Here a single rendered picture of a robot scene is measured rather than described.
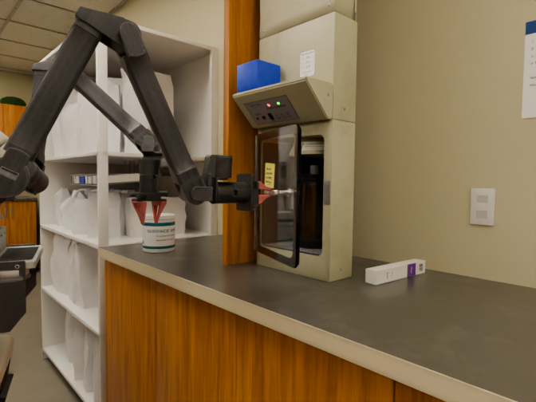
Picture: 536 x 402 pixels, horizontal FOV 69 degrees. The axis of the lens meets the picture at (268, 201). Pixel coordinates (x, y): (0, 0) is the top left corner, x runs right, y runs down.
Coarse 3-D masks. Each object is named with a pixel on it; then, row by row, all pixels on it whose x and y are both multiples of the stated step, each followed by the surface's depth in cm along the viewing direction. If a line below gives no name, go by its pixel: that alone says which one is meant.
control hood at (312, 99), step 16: (304, 80) 103; (320, 80) 107; (240, 96) 123; (256, 96) 119; (272, 96) 115; (288, 96) 111; (304, 96) 108; (320, 96) 107; (304, 112) 113; (320, 112) 109
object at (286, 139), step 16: (288, 128) 110; (272, 144) 121; (288, 144) 110; (272, 160) 121; (288, 160) 110; (288, 176) 111; (272, 208) 121; (288, 208) 111; (272, 224) 121; (288, 224) 111; (272, 240) 122; (288, 240) 111; (272, 256) 122; (288, 256) 111
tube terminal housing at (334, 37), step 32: (288, 32) 123; (320, 32) 113; (352, 32) 115; (288, 64) 123; (320, 64) 114; (352, 64) 116; (352, 96) 117; (320, 128) 114; (352, 128) 117; (352, 160) 118; (352, 192) 119; (352, 224) 120; (320, 256) 116
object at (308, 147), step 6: (306, 138) 123; (312, 138) 122; (318, 138) 121; (306, 144) 122; (312, 144) 121; (318, 144) 121; (306, 150) 121; (312, 150) 120; (318, 150) 120; (306, 156) 136; (312, 156) 137; (318, 156) 136
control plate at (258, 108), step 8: (280, 96) 113; (248, 104) 124; (256, 104) 122; (264, 104) 120; (272, 104) 118; (280, 104) 116; (288, 104) 114; (256, 112) 125; (264, 112) 123; (272, 112) 120; (280, 112) 118; (296, 112) 115; (256, 120) 128; (264, 120) 126; (272, 120) 123; (280, 120) 121
